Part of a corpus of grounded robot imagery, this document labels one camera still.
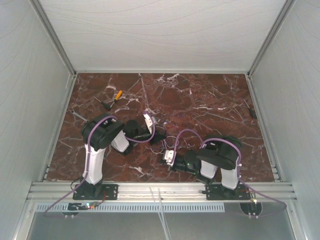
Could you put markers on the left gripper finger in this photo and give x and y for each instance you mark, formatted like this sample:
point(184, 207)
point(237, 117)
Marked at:
point(155, 140)
point(160, 134)

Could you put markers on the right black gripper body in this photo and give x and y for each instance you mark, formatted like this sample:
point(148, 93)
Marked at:
point(180, 165)

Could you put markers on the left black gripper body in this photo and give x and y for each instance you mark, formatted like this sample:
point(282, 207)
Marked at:
point(143, 136)

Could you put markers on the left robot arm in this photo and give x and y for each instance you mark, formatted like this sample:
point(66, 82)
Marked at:
point(106, 130)

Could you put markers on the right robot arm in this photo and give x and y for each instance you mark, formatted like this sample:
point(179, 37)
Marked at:
point(217, 153)

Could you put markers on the white zip ties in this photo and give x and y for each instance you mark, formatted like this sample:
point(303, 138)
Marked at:
point(162, 218)

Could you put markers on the black tool at right edge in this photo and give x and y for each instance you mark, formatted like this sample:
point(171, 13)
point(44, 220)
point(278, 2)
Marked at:
point(251, 111)

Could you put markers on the silver wrench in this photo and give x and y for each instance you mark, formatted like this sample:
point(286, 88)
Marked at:
point(79, 116)

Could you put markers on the small circuit board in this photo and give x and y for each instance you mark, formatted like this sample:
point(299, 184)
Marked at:
point(81, 206)

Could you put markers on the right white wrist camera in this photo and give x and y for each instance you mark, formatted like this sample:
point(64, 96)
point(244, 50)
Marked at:
point(170, 154)

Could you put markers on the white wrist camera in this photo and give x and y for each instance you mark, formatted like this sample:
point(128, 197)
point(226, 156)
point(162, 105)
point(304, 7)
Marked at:
point(170, 154)
point(150, 122)

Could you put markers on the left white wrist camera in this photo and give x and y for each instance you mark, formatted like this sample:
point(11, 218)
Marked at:
point(150, 122)

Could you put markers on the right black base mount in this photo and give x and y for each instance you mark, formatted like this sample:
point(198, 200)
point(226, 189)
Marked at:
point(217, 192)

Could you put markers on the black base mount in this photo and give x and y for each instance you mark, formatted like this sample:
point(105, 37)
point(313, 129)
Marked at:
point(217, 192)
point(97, 191)

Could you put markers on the blue slotted cable duct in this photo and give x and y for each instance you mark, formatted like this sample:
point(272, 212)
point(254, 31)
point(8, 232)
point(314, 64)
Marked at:
point(136, 207)

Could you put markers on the orange handled screwdriver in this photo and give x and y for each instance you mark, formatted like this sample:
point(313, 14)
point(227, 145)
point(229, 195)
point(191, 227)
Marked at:
point(109, 106)

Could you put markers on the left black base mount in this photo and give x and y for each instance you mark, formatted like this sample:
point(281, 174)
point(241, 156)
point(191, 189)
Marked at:
point(97, 191)

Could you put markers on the aluminium front rail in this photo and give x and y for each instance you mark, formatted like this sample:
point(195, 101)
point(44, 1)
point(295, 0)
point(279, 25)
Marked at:
point(140, 192)

